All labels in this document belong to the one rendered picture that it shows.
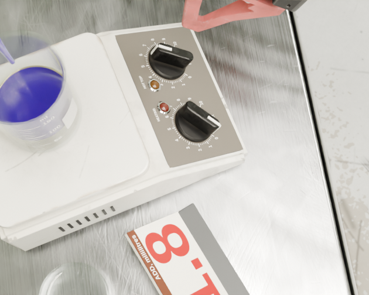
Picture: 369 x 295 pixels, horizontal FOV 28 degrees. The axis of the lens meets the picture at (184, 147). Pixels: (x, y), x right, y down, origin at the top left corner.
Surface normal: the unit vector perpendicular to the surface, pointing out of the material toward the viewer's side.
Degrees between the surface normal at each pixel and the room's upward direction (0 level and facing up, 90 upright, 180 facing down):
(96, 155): 0
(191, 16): 87
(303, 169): 0
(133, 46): 30
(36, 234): 90
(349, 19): 0
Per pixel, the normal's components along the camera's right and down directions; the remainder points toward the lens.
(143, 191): 0.38, 0.89
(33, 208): -0.02, -0.25
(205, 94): 0.44, -0.41
